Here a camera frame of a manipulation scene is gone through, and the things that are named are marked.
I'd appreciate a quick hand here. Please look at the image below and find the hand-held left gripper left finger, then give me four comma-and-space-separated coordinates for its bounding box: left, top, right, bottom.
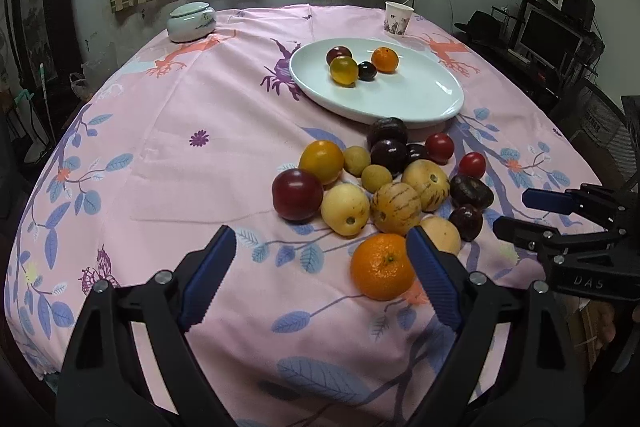
56, 225, 237, 427

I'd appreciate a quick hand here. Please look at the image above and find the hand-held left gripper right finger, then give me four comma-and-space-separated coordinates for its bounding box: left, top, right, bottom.
404, 225, 586, 427

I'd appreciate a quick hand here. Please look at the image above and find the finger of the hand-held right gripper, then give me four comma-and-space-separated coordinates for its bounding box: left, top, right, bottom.
521, 184, 633, 233
492, 216, 621, 265

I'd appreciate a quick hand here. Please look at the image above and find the pale yellow round fruit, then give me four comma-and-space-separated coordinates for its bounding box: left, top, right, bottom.
321, 183, 371, 237
419, 215, 462, 256

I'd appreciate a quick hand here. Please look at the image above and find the large orange mandarin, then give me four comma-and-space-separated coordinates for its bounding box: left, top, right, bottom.
350, 233, 417, 301

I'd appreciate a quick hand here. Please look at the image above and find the striped pepino melon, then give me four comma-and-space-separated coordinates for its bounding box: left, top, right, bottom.
401, 159, 450, 212
370, 183, 422, 236

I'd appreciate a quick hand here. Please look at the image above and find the dark purple plum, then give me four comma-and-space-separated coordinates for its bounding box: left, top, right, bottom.
449, 174, 495, 211
448, 204, 484, 242
366, 117, 409, 148
370, 139, 408, 178

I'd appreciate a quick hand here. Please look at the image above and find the white oval plate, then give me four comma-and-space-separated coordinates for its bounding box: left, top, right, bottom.
288, 38, 465, 129

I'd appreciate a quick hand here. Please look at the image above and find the person's right hand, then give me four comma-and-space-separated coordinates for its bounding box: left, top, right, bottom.
595, 304, 617, 348

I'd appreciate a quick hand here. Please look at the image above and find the large red plum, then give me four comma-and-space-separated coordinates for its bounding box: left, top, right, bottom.
272, 169, 324, 222

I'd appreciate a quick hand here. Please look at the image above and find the dark computer desk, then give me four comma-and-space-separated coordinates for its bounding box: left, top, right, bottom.
465, 32, 601, 108

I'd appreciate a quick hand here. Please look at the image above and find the pink printed tablecloth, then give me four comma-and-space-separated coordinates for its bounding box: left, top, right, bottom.
4, 4, 608, 427

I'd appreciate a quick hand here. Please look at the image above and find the yellow orange tomato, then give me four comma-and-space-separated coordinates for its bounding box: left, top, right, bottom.
298, 140, 345, 185

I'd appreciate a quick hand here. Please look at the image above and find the computer monitor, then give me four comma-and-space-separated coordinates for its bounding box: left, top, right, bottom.
517, 7, 586, 68

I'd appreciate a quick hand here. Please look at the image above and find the black hat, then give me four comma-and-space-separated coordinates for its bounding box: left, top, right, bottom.
454, 11, 516, 45

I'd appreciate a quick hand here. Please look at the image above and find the black speaker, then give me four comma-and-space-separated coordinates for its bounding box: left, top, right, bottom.
562, 0, 596, 28

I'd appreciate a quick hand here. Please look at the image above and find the small orange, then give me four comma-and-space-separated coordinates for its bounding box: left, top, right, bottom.
371, 47, 399, 74

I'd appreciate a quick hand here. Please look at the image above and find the amber yellow tomato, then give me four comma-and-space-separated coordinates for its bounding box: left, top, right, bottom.
329, 56, 359, 86

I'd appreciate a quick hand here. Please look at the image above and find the clear plastic bag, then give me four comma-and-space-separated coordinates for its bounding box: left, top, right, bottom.
69, 72, 93, 100

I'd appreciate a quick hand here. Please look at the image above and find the printed paper cup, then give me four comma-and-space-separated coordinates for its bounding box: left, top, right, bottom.
383, 1, 415, 38

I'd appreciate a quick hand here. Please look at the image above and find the white ceramic lidded jar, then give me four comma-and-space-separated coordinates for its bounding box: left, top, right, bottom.
166, 2, 216, 43

